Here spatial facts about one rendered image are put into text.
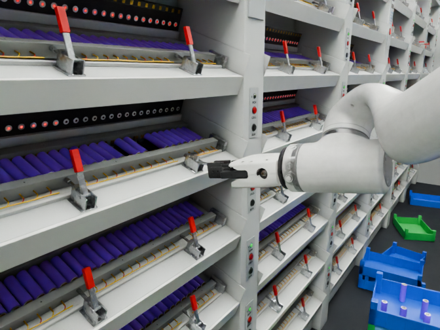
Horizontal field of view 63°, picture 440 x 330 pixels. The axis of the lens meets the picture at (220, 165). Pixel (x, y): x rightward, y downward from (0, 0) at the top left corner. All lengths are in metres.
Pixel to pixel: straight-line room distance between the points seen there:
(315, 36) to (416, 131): 1.14
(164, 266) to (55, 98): 0.42
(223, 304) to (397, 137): 0.71
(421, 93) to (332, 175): 0.20
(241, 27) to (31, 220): 0.59
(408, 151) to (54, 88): 0.45
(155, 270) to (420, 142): 0.55
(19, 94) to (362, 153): 0.47
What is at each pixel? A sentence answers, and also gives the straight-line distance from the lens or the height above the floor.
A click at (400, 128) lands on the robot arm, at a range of 0.46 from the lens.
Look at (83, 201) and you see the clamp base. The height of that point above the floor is 0.97.
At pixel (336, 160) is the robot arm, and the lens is 0.58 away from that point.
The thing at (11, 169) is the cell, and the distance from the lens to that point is 0.64.
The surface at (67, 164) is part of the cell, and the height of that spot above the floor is 1.01.
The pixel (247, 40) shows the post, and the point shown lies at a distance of 0.88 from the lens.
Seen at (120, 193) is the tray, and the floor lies 0.96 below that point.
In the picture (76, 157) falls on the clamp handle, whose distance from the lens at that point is 0.59.
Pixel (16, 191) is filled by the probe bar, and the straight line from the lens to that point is 0.59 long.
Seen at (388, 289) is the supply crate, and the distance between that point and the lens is 1.47.
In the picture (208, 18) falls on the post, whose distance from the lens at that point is 0.93.
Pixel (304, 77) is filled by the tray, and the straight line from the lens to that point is 1.18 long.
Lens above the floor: 1.16
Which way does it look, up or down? 14 degrees down
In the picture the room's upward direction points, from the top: straight up
